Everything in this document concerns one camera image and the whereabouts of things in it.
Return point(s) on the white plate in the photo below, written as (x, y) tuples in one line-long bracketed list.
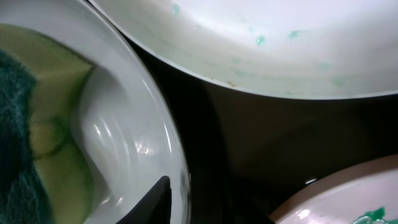
[(299, 49), (364, 193), (122, 123)]

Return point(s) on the white top plate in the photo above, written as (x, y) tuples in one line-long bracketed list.
[(299, 49)]

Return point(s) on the green yellow sponge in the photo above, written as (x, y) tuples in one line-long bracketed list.
[(44, 176)]

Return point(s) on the black plate tray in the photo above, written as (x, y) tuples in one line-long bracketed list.
[(249, 153)]

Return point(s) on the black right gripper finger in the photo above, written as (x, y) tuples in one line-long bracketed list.
[(154, 208)]

